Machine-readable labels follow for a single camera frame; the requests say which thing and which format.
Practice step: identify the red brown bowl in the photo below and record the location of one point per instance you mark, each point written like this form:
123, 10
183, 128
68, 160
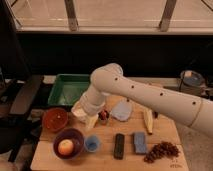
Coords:
55, 119

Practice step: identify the small blue cup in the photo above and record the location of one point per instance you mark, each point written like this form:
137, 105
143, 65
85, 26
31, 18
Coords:
92, 143

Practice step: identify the blue sponge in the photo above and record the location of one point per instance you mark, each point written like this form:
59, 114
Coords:
139, 143

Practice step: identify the grey round device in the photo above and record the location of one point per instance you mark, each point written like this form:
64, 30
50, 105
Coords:
191, 82

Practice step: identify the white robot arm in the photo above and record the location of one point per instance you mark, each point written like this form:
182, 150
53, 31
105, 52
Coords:
192, 111

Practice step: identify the black office chair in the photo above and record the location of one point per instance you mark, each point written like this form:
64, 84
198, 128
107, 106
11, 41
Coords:
15, 127

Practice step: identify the bunch of red grapes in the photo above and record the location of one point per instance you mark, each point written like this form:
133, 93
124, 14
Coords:
160, 150

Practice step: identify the purple bowl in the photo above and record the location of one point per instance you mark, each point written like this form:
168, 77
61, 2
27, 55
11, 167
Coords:
75, 136

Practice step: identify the yellow red apple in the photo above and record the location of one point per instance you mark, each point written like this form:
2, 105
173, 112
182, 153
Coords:
65, 147

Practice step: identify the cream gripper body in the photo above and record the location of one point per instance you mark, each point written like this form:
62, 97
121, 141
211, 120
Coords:
83, 117

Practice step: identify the red handled tool in cup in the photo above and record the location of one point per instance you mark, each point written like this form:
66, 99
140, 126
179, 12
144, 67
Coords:
103, 117

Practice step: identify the green plastic tray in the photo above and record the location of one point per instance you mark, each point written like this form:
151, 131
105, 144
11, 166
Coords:
67, 89

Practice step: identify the black remote bar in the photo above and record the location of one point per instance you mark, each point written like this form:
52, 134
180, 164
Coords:
119, 146

